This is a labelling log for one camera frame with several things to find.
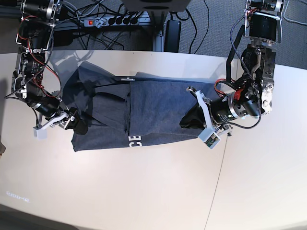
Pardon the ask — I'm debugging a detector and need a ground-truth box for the blue-grey T-shirt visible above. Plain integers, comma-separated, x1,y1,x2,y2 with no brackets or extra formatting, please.
62,62,214,151

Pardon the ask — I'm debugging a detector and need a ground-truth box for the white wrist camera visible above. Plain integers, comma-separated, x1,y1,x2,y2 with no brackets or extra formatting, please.
33,126,47,140
198,128,221,149

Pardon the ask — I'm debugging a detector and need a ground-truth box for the white braided cable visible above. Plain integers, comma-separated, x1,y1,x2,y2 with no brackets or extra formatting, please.
283,0,307,27

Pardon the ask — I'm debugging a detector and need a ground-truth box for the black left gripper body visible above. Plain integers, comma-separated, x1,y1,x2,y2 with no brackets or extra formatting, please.
208,94,261,127

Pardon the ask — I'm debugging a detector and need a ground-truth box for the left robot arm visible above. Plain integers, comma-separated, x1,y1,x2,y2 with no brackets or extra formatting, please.
179,0,284,130

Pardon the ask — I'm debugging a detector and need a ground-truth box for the black camera mount overhead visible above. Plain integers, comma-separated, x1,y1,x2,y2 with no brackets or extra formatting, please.
122,0,191,12

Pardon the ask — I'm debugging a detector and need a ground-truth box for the white power strip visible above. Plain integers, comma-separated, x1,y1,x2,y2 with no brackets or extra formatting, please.
81,16,140,29

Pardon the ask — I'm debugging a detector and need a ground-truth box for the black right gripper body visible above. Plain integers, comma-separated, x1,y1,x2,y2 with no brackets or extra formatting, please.
33,99,62,119

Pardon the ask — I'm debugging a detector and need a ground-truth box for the black box under table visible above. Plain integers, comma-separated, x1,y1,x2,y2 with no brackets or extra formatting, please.
53,31,74,47

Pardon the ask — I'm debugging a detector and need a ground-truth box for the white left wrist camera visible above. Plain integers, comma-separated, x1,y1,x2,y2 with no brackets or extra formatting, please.
198,128,221,149

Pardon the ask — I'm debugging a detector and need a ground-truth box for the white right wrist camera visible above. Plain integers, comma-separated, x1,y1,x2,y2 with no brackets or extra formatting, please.
33,126,47,140

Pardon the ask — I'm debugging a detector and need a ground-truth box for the black power adapter brick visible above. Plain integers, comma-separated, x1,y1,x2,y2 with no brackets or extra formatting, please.
164,20,181,53

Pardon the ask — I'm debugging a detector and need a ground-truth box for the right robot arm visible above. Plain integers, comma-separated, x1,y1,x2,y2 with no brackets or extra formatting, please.
5,0,88,139

